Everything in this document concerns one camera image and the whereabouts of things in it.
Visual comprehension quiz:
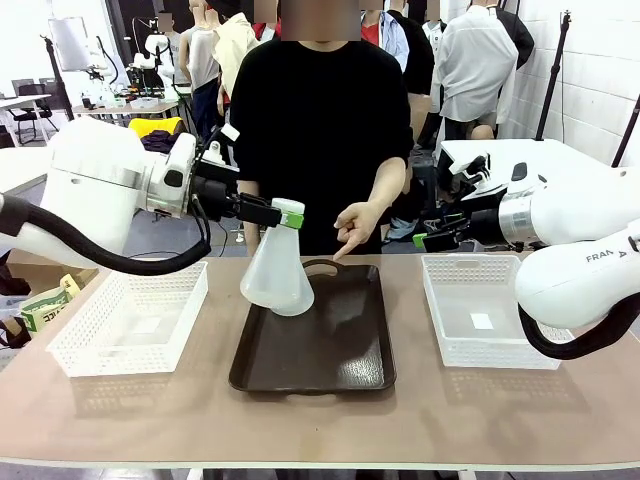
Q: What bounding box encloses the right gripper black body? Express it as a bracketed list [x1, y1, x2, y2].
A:
[457, 207, 501, 249]

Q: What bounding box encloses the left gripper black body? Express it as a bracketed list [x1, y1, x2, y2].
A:
[192, 169, 241, 222]

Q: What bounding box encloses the translucent white conical flask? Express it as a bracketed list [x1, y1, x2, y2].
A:
[240, 198, 315, 317]

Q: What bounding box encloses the person's left forearm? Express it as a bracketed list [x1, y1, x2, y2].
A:
[369, 157, 407, 211]

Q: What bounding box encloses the person's right forearm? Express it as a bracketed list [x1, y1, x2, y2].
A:
[241, 178, 262, 256]

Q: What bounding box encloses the person's left hand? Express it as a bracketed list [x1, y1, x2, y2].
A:
[332, 201, 386, 262]

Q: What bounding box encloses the white perforated plastic basket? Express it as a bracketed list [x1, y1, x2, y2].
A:
[421, 253, 576, 370]
[46, 260, 209, 377]

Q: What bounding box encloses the dark purple clothes pile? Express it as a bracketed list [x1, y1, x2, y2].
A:
[142, 129, 177, 152]

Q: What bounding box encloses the yellow cloth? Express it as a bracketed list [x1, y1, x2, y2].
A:
[128, 117, 184, 139]

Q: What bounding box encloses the person in black shirt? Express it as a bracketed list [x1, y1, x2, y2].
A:
[229, 0, 415, 257]

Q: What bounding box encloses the wooden top equipment table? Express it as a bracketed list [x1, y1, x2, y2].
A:
[72, 99, 181, 121]

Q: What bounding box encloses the mannequin in grey tank top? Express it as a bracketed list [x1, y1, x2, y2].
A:
[187, 0, 221, 141]

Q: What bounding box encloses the man in grey t-shirt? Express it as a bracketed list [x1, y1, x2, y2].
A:
[158, 9, 194, 91]

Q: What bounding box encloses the mannequin in cream shirt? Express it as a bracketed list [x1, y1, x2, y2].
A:
[213, 12, 261, 101]

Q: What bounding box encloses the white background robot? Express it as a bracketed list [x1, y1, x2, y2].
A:
[132, 17, 171, 89]

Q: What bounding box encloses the dark brown plastic tray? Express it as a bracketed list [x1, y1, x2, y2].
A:
[228, 258, 397, 397]

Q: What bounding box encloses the mannequin in white shirt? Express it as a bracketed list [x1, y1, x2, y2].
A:
[432, 0, 519, 141]

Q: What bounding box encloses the black slanted tripod pole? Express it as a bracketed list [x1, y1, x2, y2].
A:
[612, 92, 640, 169]

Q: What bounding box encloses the mannequin in blue shirt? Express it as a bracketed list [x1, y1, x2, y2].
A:
[377, 8, 435, 96]

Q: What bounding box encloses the brown cardboard box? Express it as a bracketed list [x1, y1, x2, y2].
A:
[4, 249, 99, 296]

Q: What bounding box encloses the mannequin in black jacket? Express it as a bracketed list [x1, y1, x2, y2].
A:
[497, 7, 535, 71]

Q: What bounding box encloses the white side table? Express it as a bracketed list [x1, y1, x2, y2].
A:
[0, 147, 51, 196]

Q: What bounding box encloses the black light stand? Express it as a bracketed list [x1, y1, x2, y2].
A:
[39, 34, 76, 121]

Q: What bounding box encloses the black office chair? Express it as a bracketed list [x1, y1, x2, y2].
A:
[7, 77, 64, 146]

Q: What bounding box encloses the green and white paper bag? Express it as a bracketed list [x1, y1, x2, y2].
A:
[19, 273, 81, 334]

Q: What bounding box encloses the white far table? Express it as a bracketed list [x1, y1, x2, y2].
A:
[0, 93, 54, 146]

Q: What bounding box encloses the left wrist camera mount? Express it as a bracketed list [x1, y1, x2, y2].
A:
[199, 124, 242, 171]

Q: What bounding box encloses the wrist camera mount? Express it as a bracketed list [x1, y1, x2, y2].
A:
[447, 152, 494, 195]
[199, 124, 242, 171]

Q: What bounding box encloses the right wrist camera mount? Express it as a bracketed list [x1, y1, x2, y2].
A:
[447, 152, 494, 195]

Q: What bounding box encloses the left arm black cable sleeve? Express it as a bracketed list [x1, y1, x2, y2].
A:
[0, 192, 211, 276]

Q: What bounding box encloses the arm black cable sleeve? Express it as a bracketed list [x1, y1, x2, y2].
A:
[517, 294, 640, 361]
[0, 192, 211, 276]

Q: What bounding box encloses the right arm black cable sleeve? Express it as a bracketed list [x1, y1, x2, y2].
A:
[517, 294, 640, 361]

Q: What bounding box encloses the black camera tripod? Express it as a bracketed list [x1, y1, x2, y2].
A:
[534, 9, 574, 141]

